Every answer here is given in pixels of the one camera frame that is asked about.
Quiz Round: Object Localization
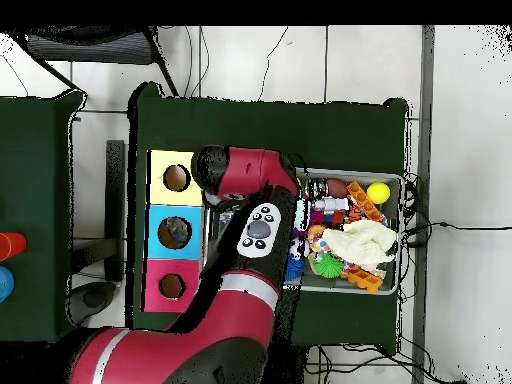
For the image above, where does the cream waffle cloth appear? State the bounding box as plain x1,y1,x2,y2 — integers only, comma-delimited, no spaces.
320,219,398,272

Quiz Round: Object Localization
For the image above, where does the wooden box with three holes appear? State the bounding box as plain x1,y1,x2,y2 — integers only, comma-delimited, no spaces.
141,149,211,315

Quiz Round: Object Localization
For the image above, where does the shallow clear mesh bin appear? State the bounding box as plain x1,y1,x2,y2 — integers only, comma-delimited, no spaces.
199,166,404,296

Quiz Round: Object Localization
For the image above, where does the toy burger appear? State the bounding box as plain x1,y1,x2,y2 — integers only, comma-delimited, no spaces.
306,224,327,246

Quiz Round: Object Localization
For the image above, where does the silver plastic toy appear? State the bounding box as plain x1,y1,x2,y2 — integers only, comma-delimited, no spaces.
311,196,350,213

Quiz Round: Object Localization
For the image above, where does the dark green tablecloth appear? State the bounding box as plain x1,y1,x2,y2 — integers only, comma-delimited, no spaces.
127,81,410,348

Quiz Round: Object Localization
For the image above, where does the brown toy football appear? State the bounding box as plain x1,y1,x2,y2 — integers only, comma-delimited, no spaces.
325,178,349,200

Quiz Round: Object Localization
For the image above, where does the green spiky toy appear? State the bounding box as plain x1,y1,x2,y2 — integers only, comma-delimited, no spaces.
314,252,345,279

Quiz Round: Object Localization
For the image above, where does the long orange toy brick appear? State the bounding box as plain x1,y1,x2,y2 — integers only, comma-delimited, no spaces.
346,180,386,224

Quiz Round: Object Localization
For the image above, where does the yellow ball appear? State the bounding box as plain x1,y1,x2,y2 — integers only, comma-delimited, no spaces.
366,182,391,205

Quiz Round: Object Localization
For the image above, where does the orange toy tray block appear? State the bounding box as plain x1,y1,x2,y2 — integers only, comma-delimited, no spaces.
340,265,383,295

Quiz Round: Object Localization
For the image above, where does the grey stand foot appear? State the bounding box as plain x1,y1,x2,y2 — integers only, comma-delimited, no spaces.
68,280,118,326

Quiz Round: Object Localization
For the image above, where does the dark green side table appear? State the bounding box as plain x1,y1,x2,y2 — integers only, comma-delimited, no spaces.
0,90,91,346

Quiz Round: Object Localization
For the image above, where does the dark chair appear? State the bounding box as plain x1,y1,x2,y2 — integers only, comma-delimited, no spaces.
15,26,180,98

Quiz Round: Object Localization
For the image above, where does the red plastic cup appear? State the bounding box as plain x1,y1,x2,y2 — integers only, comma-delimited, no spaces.
0,232,28,262

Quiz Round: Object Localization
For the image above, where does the blue plastic cup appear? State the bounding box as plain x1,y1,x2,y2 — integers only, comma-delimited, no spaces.
0,265,16,304

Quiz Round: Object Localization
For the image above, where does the black camera stand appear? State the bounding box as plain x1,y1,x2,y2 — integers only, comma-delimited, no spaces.
70,139,127,283

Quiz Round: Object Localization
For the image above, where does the black power cable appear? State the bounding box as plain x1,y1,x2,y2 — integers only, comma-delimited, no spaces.
403,220,512,234

